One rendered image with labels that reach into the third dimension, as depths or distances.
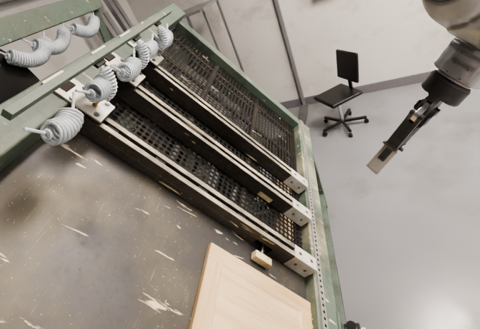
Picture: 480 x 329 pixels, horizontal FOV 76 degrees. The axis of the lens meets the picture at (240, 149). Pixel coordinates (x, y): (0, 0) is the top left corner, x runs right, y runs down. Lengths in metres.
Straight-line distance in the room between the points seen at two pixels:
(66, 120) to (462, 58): 0.81
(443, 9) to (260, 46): 3.96
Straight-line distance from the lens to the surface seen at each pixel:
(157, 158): 1.09
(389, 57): 4.40
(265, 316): 1.15
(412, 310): 2.33
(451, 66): 0.65
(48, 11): 2.00
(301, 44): 4.30
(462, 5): 0.47
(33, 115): 0.97
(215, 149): 1.31
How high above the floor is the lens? 2.05
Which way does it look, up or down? 30 degrees down
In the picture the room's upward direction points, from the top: 23 degrees counter-clockwise
